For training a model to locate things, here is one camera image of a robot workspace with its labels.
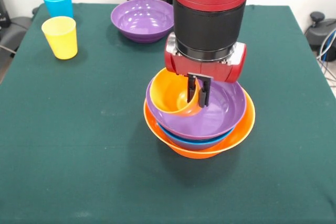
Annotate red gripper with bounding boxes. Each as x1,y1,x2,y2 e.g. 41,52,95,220
164,32,247,109

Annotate purple bowl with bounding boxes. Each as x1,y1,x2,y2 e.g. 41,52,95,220
110,0,175,44
145,78,247,141

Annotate bundle of cables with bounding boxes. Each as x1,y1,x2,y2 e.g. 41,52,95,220
316,28,336,88

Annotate yellow cup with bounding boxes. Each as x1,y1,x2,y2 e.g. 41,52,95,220
41,16,78,60

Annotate black floor base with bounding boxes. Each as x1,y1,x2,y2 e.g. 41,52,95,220
304,11,336,51

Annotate orange cup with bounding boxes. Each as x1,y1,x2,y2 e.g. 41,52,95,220
149,67,202,118

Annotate blue cup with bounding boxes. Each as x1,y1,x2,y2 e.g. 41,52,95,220
41,0,74,19

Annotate large orange bowl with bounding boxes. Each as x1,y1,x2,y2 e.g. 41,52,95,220
143,90,256,159

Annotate large blue bowl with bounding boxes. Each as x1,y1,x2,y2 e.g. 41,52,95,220
157,121,236,151

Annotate dark green tablecloth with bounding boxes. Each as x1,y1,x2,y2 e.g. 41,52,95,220
0,3,336,224

